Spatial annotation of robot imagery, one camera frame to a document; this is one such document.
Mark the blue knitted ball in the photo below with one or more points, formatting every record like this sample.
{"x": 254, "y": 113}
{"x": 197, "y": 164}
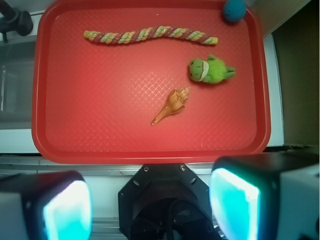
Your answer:
{"x": 234, "y": 10}

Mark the black clamp knob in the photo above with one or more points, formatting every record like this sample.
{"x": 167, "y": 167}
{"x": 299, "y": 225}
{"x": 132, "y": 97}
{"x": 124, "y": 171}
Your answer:
{"x": 14, "y": 20}

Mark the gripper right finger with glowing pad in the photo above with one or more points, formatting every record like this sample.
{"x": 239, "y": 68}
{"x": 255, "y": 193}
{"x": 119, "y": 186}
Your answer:
{"x": 268, "y": 196}

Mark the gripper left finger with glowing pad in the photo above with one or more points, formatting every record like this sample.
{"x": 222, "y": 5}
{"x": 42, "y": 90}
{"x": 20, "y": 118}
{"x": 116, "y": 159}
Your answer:
{"x": 45, "y": 206}

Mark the green plush frog toy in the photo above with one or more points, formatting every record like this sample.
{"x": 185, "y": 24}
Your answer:
{"x": 210, "y": 71}

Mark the red plastic tray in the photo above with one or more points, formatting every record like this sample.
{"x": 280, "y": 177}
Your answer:
{"x": 104, "y": 69}

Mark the orange plastic conch shell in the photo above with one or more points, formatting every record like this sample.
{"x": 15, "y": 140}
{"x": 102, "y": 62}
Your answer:
{"x": 174, "y": 104}

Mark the black octagonal mount plate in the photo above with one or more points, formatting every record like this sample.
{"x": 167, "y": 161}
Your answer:
{"x": 166, "y": 202}

